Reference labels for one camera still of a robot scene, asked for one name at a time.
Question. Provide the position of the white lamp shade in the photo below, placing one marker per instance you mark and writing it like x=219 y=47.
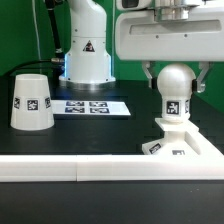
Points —
x=31 y=109

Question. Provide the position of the white L-shaped fence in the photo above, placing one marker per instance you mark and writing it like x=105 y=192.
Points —
x=208 y=165

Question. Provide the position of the white lamp bulb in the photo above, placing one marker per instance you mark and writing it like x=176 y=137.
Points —
x=175 y=86

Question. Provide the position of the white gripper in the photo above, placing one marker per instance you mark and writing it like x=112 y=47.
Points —
x=139 y=36

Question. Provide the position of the white tag sheet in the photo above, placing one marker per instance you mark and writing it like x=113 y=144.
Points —
x=104 y=108

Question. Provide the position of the white lamp base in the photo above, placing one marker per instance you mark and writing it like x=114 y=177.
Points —
x=179 y=140

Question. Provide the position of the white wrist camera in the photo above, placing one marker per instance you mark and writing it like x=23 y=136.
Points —
x=133 y=4

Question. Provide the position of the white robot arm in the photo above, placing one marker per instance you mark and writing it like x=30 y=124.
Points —
x=87 y=61

